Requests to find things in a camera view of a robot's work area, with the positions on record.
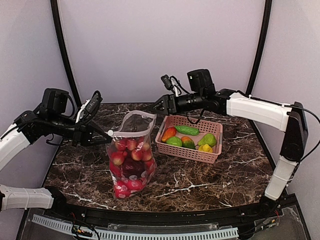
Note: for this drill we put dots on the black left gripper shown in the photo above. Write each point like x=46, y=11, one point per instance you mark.
x=86, y=133

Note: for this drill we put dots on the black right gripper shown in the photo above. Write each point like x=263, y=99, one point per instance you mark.
x=171, y=104

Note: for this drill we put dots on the small red apple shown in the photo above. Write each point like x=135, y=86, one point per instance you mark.
x=121, y=145
x=131, y=144
x=118, y=158
x=136, y=155

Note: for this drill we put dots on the clear zip top bag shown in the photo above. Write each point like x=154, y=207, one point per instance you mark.
x=137, y=125

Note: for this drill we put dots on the dark red round fruit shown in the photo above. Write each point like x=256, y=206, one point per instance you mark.
x=131, y=167

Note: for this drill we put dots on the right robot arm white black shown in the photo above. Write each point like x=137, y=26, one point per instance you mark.
x=287, y=118

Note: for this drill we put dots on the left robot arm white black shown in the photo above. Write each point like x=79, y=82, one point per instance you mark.
x=48, y=118

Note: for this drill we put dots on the orange red mango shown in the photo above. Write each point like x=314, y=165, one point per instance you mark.
x=169, y=132

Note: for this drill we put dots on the pink plastic basket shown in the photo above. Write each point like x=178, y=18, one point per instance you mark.
x=204, y=126

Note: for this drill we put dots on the green apple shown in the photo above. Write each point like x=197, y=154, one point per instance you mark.
x=174, y=141

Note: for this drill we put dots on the green orange mango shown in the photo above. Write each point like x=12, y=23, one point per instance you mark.
x=188, y=143

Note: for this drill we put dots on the green pear-like fruit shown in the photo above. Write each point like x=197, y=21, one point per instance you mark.
x=208, y=139

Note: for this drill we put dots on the yellow pepper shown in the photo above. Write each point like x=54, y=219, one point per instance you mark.
x=205, y=148

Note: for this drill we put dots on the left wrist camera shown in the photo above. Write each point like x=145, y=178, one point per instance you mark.
x=55, y=100

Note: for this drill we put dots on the black front frame rail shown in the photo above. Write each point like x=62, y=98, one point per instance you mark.
x=235, y=216

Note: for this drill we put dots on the white slotted cable duct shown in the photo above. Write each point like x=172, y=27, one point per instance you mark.
x=137, y=232

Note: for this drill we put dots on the left black frame post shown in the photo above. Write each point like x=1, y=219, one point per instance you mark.
x=54, y=4

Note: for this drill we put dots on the black frame post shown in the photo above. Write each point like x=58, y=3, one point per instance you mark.
x=54, y=4
x=260, y=46

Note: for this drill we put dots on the right black frame post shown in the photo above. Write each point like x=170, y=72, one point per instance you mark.
x=260, y=46

